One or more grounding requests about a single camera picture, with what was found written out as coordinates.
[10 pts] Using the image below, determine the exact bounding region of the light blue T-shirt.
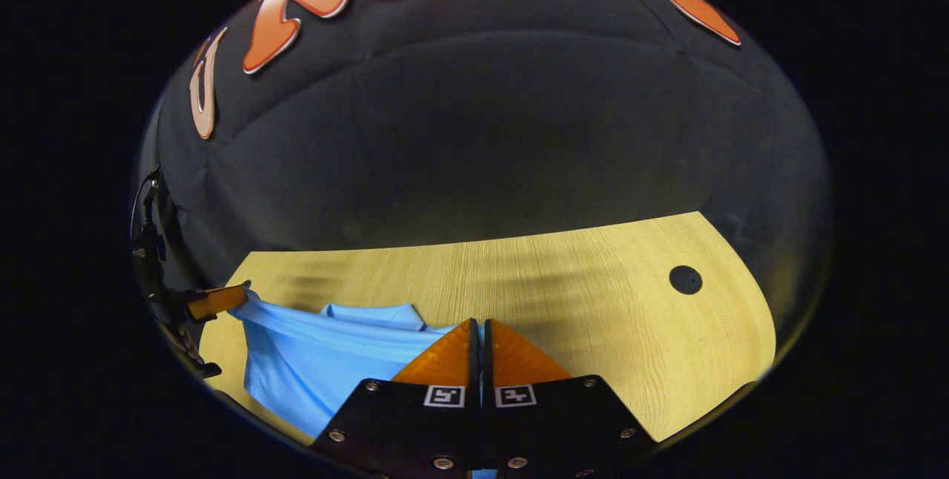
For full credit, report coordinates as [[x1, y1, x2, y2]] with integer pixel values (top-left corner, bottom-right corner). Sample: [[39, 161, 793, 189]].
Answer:
[[236, 290, 490, 479]]

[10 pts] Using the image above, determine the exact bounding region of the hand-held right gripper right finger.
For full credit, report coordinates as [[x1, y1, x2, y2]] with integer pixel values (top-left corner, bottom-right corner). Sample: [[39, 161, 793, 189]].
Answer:
[[482, 318, 661, 479]]

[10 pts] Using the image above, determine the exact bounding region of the black backdrop cloth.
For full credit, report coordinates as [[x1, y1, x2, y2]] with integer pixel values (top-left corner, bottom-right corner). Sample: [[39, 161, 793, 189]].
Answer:
[[137, 0, 831, 294]]

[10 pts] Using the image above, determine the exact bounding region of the black table grommet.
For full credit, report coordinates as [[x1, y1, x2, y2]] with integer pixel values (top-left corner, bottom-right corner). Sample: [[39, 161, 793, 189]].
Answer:
[[669, 265, 704, 296]]

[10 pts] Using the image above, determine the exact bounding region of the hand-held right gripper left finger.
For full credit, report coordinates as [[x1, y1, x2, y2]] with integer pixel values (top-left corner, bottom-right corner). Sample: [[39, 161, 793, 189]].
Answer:
[[308, 318, 483, 479]]

